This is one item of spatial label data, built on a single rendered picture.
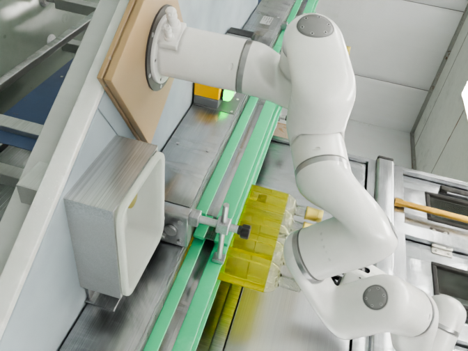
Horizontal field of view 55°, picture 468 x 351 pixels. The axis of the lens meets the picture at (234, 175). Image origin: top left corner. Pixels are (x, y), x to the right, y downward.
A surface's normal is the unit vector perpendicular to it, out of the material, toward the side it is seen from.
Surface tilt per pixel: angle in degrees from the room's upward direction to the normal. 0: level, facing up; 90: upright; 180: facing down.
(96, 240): 90
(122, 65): 1
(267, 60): 48
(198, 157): 90
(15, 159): 90
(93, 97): 90
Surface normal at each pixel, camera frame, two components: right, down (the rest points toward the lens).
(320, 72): -0.03, -0.49
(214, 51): -0.11, -0.08
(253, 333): 0.11, -0.75
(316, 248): -0.58, -0.11
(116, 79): 0.96, 0.24
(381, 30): -0.26, 0.61
